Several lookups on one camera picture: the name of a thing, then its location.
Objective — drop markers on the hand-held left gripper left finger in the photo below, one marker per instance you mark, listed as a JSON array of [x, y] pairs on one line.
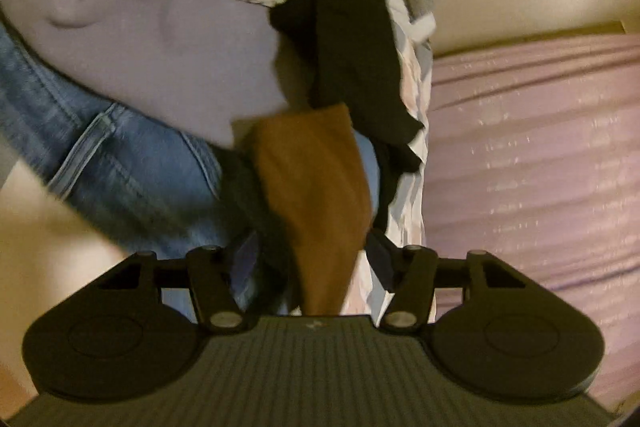
[[212, 287]]

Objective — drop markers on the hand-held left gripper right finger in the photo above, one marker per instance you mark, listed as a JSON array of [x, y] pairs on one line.
[[381, 259]]

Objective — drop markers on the brown garment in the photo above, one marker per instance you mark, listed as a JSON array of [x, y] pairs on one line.
[[310, 187]]

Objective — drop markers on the checkered quilt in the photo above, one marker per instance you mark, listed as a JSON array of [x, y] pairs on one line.
[[415, 187]]

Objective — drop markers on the light blue garment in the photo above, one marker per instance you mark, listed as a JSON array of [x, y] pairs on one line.
[[367, 167]]

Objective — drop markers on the blue jeans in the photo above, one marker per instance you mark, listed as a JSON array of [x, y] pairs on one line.
[[125, 167]]

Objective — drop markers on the pink curtain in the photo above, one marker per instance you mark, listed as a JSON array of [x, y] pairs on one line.
[[525, 157]]

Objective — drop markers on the black garment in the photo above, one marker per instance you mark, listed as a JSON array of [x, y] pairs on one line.
[[345, 32]]

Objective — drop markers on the pale grey garment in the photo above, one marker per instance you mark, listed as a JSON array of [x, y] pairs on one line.
[[125, 32]]

